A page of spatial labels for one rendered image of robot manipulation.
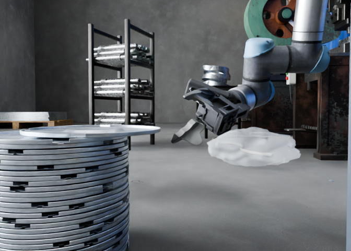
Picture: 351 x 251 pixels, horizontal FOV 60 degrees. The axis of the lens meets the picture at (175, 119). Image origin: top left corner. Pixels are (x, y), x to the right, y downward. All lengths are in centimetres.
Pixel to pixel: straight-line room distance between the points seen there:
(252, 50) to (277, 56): 7
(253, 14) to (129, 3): 432
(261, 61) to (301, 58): 10
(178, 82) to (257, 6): 373
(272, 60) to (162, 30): 640
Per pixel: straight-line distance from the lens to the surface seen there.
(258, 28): 358
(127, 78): 224
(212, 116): 75
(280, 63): 86
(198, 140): 75
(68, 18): 775
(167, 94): 697
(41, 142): 54
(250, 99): 83
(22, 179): 56
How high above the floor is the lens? 30
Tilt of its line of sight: 2 degrees down
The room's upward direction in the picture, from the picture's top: straight up
